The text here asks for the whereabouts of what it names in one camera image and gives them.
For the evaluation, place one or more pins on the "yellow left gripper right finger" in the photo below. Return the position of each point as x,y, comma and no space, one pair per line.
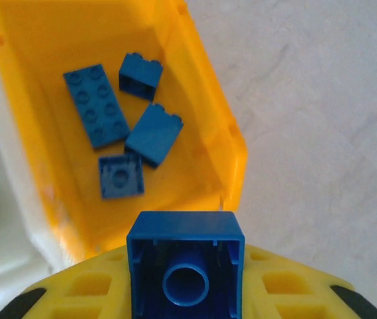
254,299

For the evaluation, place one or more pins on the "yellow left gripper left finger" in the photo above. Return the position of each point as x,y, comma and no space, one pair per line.
115,299

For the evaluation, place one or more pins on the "small blue lego brick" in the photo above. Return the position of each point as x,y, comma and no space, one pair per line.
186,229
140,76
121,176
154,134

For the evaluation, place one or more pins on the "white plastic bin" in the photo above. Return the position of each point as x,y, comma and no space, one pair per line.
2,249

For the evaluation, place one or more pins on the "long blue lego brick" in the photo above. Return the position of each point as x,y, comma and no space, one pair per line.
95,104

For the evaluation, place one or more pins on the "yellow-orange plastic bin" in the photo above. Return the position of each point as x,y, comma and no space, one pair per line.
58,50

